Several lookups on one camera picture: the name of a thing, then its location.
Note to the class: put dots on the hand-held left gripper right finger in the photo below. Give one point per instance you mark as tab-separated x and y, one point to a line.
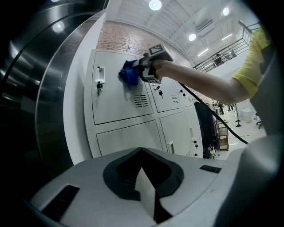
190	177

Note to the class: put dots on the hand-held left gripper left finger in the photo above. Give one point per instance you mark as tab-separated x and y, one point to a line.
88	181

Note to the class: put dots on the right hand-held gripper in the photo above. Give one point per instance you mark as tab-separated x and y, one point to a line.
155	56

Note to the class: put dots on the blue wiping cloth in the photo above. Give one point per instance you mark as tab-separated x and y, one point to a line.
129	74

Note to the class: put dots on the grey metal locker door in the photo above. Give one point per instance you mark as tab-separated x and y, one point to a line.
115	106

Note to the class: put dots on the person's right forearm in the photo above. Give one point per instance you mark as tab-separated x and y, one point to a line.
199	82

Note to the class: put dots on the grey metal locker cabinet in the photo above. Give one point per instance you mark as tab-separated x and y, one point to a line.
173	128

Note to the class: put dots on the black-headed locker key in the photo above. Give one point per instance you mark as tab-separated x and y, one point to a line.
161	93
184	94
99	87

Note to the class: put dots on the rack of hanging clothes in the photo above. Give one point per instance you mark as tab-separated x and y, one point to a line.
207	128

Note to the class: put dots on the wooden crate shelf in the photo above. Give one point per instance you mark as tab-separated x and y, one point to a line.
223	137

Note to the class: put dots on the round ceiling light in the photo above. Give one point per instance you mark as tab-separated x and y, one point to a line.
226	11
192	37
154	4

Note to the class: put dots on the strip ceiling light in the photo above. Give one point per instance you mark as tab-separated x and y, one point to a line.
226	36
203	52

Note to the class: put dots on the black floor stand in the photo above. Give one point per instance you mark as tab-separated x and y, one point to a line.
238	120

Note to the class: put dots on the ceiling air vent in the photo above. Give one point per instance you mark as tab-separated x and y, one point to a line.
204	24

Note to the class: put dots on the white bin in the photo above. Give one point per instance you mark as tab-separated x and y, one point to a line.
246	114

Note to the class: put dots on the black office chair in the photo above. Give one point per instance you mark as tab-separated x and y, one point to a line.
259	120

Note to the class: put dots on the black metal railing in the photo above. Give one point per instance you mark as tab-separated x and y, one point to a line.
243	47

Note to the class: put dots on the yellow shirt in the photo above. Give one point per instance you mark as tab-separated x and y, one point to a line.
253	71

